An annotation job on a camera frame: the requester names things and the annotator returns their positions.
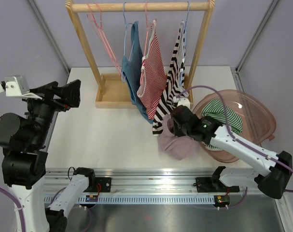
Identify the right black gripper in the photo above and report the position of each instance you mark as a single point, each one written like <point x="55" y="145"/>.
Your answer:
<point x="177" y="132"/>

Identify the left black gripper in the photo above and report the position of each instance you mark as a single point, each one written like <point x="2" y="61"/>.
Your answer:
<point x="69" y="94"/>

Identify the mauve tank top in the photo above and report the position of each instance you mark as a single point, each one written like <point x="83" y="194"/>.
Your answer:
<point x="177" y="147"/>

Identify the green striped tank top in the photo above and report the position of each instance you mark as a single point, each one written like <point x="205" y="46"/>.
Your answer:
<point x="216" y="110"/>

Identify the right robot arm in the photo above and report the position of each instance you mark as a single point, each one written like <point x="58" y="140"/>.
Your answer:
<point x="269" y="171"/>

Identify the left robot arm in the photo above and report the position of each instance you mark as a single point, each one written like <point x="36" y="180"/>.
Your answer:
<point x="22" y="140"/>

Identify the black white striped tank top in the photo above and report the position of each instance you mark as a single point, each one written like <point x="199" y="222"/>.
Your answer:
<point x="174" y="84"/>

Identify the red striped tank top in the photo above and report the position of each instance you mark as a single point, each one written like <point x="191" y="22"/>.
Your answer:
<point x="153" y="78"/>

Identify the blue tank top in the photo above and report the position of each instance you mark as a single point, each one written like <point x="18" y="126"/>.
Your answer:
<point x="131" y="70"/>

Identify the wooden clothes rack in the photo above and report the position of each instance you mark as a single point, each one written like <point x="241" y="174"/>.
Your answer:
<point x="111" y="92"/>

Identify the pink translucent plastic basin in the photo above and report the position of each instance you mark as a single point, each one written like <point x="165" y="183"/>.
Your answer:
<point x="258" y="122"/>

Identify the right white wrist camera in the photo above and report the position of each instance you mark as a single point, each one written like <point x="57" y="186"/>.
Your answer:
<point x="182" y="101"/>

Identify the aluminium mounting rail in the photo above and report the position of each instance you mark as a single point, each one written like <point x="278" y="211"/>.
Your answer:
<point x="136" y="181"/>

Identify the blue wire hanger right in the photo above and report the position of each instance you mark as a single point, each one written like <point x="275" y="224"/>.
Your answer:
<point x="186" y="26"/>

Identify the slotted cable duct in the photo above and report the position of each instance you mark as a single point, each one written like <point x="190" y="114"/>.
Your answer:
<point x="151" y="199"/>

